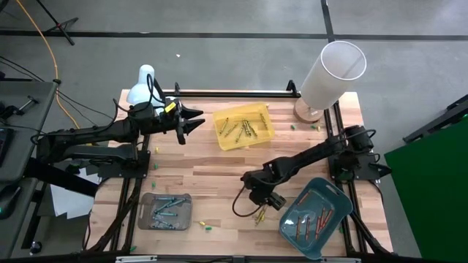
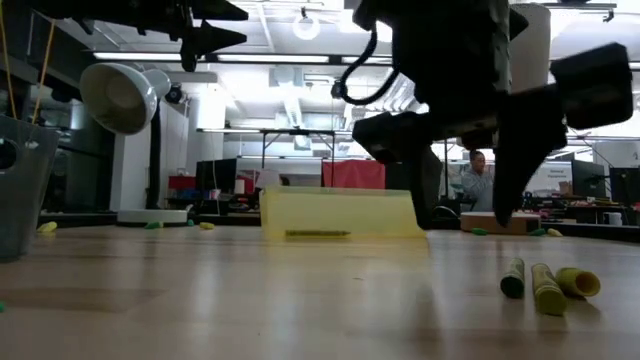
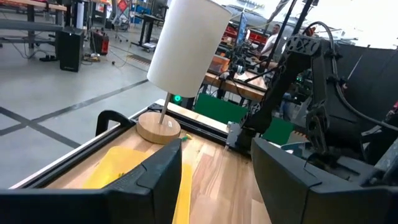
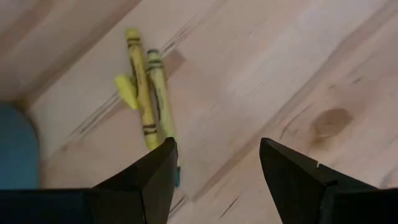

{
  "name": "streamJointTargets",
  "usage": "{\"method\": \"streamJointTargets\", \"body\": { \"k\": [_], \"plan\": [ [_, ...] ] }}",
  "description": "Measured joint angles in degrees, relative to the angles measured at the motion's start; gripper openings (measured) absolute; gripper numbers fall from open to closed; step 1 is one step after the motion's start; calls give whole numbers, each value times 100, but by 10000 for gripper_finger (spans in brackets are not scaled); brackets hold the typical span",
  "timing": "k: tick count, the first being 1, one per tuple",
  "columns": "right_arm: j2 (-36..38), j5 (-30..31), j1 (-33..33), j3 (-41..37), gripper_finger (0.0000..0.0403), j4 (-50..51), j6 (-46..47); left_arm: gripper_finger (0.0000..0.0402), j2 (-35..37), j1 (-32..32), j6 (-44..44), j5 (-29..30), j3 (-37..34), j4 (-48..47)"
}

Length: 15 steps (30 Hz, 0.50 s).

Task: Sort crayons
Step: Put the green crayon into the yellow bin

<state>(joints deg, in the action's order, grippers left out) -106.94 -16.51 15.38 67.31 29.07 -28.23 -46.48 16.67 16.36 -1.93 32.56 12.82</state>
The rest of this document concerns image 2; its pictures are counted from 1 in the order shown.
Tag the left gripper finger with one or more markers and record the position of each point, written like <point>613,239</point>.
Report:
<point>215,10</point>
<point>220,37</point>

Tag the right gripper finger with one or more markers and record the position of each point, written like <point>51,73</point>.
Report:
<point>425,190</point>
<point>525,160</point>

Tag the yellow translucent bin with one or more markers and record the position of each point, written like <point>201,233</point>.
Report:
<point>340,212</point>

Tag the green crayon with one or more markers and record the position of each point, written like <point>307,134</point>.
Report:
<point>317,233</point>

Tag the olive dark-tipped crayon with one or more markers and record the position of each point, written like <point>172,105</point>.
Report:
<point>512,280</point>

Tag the yellow crayon stub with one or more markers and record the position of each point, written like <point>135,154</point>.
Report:
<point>577,281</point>
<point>554,232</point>
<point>206,225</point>
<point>47,227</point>

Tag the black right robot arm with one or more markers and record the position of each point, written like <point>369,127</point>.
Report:
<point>380,12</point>

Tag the black partition panel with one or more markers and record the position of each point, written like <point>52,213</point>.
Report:
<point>397,175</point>

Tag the white sign board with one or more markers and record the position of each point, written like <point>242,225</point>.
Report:
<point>555,175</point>

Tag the person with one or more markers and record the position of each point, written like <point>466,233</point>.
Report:
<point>477,185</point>

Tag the black monitor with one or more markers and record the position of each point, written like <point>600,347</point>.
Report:
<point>587,177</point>
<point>215,175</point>
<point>625,185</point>

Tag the red cloth panel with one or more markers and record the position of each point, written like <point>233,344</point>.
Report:
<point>350,175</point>

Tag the table lamp white cylinder shade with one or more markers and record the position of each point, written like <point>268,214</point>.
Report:
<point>530,50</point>

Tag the white gooseneck desk lamp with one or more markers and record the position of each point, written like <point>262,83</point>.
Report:
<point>120,97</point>

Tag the white mug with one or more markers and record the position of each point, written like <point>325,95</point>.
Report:
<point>612,218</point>

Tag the red storage box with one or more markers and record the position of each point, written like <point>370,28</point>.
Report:
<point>182,183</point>

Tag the grey translucent bin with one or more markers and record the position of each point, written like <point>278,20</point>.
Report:
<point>25,210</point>

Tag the black overhead frame bar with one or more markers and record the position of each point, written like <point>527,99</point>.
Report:
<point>275,58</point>

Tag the black hanging camera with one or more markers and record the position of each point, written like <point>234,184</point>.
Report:
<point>336,90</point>

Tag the long black frame rail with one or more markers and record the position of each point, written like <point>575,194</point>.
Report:
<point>225,219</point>

